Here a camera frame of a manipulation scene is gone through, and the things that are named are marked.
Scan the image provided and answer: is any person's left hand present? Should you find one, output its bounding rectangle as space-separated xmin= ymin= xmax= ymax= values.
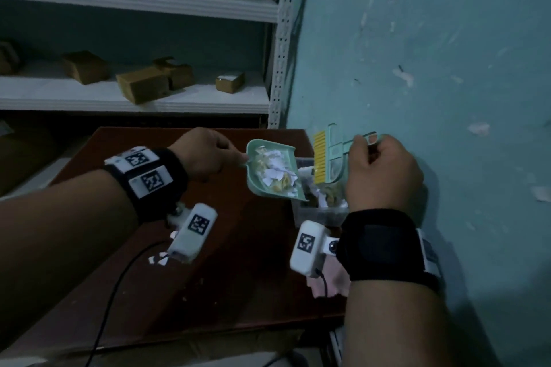
xmin=168 ymin=127 xmax=249 ymax=185

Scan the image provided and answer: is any person's right hand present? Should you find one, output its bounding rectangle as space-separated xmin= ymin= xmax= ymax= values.
xmin=344 ymin=134 xmax=425 ymax=214

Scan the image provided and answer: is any green brush with yellow bristles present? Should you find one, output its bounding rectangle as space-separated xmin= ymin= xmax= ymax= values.
xmin=312 ymin=123 xmax=384 ymax=185

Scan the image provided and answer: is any green plastic dustpan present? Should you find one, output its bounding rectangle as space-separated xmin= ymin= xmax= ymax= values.
xmin=245 ymin=139 xmax=309 ymax=202

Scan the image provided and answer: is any person's right forearm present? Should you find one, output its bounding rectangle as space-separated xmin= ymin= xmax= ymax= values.
xmin=342 ymin=278 xmax=474 ymax=367

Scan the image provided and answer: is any person's left forearm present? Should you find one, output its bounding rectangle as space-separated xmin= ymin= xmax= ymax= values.
xmin=0 ymin=179 xmax=143 ymax=352

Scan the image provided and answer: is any pile of white paper scraps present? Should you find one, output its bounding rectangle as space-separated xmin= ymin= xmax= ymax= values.
xmin=252 ymin=145 xmax=300 ymax=197

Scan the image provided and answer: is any crumpled paper scraps heap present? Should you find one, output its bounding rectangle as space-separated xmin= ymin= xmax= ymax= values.
xmin=301 ymin=167 xmax=349 ymax=210

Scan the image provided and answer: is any small white-topped cardboard box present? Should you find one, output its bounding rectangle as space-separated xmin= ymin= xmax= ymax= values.
xmin=215 ymin=72 xmax=246 ymax=95

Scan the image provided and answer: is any black wristband with white markers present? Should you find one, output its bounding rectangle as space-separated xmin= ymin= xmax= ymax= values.
xmin=103 ymin=145 xmax=190 ymax=225

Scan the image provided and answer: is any clear plastic container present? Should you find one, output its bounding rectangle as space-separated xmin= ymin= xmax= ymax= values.
xmin=290 ymin=157 xmax=350 ymax=228

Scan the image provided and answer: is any cardboard box with open flap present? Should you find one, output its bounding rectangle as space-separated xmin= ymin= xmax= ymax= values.
xmin=152 ymin=56 xmax=195 ymax=91

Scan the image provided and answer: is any black wristband with white tracker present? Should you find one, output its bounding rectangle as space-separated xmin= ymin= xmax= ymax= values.
xmin=336 ymin=208 xmax=444 ymax=294

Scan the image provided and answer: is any large brown cardboard box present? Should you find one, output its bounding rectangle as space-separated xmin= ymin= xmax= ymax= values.
xmin=115 ymin=66 xmax=171 ymax=105

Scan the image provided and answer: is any pink paper sheet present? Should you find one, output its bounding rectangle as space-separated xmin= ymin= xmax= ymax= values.
xmin=309 ymin=251 xmax=350 ymax=299

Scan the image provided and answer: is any white metal shelf unit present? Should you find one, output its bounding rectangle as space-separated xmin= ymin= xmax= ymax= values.
xmin=0 ymin=0 xmax=311 ymax=129

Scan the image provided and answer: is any white wrist camera with marker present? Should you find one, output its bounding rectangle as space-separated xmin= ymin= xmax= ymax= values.
xmin=166 ymin=203 xmax=218 ymax=264
xmin=289 ymin=220 xmax=341 ymax=279

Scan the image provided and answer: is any short black cable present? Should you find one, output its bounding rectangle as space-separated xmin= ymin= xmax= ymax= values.
xmin=315 ymin=267 xmax=330 ymax=298

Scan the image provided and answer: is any long black cable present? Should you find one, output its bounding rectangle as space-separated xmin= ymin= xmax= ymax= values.
xmin=84 ymin=241 xmax=169 ymax=367

